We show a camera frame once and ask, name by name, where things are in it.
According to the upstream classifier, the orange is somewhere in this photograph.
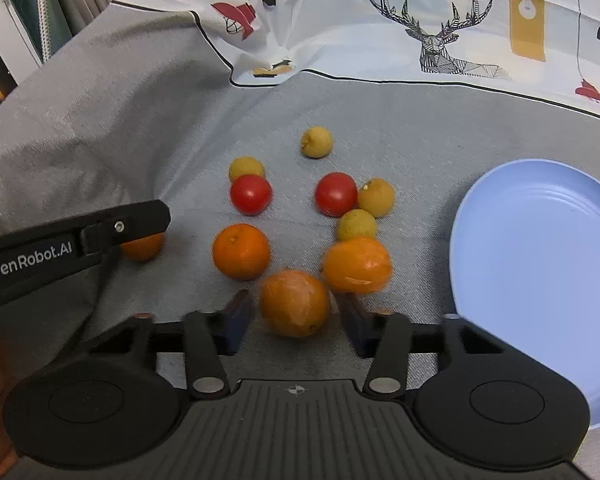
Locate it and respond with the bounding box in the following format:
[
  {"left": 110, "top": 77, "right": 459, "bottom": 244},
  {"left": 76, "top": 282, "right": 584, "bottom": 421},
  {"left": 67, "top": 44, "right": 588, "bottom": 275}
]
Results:
[
  {"left": 259, "top": 269, "right": 332, "bottom": 339},
  {"left": 322, "top": 237, "right": 393, "bottom": 295}
]

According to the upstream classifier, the red tomato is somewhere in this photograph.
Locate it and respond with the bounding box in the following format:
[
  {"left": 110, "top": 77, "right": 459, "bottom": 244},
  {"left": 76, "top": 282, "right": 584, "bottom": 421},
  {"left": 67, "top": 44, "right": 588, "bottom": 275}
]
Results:
[
  {"left": 314, "top": 172, "right": 358, "bottom": 218},
  {"left": 230, "top": 174, "right": 273, "bottom": 216}
]

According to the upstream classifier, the orange mandarin middle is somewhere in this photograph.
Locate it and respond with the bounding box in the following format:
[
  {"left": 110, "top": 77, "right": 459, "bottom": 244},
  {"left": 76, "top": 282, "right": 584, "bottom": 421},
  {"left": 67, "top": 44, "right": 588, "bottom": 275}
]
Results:
[{"left": 212, "top": 223, "right": 271, "bottom": 282}]

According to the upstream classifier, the orange mandarin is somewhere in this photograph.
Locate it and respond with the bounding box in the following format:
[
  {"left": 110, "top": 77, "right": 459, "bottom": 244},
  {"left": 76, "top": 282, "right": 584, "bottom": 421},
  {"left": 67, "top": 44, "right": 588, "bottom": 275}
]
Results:
[
  {"left": 212, "top": 223, "right": 271, "bottom": 282},
  {"left": 120, "top": 233, "right": 166, "bottom": 263}
]

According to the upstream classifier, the orange mandarin left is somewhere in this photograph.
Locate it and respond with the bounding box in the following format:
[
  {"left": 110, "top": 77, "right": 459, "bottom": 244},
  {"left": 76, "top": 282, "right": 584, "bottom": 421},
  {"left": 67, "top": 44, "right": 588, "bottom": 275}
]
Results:
[{"left": 120, "top": 233, "right": 166, "bottom": 263}]

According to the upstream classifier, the yellow-green longan lower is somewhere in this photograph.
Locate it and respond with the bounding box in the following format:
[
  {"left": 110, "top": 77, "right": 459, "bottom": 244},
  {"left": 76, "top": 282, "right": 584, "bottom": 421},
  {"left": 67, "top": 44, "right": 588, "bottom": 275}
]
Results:
[{"left": 336, "top": 209, "right": 377, "bottom": 242}]

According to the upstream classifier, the brown-yellow longan right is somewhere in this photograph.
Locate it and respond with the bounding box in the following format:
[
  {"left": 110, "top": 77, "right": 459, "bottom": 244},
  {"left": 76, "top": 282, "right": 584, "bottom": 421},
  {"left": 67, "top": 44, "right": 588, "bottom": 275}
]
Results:
[{"left": 358, "top": 178, "right": 396, "bottom": 218}]

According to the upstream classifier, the light blue plate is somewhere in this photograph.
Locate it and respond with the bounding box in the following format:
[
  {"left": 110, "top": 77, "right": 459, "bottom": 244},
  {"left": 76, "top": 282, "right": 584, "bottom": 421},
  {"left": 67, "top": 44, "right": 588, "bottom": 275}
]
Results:
[{"left": 449, "top": 159, "right": 600, "bottom": 429}]

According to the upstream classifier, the yellow longan left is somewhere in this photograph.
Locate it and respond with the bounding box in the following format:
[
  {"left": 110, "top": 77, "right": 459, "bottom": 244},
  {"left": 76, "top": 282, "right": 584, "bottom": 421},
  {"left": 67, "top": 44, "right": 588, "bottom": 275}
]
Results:
[{"left": 228, "top": 156, "right": 265, "bottom": 182}]

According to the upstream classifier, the yellow longan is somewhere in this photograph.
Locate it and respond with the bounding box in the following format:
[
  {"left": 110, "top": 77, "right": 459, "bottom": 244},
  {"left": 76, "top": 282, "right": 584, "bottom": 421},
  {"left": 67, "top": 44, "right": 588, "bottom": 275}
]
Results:
[
  {"left": 300, "top": 126, "right": 334, "bottom": 159},
  {"left": 228, "top": 156, "right": 265, "bottom": 182}
]

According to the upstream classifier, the yellow longan far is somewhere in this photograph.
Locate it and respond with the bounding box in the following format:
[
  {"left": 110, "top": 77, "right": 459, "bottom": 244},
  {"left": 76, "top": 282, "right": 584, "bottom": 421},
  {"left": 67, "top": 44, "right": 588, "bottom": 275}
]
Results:
[{"left": 300, "top": 126, "right": 334, "bottom": 159}]

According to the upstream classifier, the white deer print cloth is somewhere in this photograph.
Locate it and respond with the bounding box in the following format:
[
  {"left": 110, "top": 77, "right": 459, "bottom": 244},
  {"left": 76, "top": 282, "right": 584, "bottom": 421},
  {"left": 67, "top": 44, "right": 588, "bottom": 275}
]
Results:
[{"left": 116, "top": 0, "right": 600, "bottom": 118}]

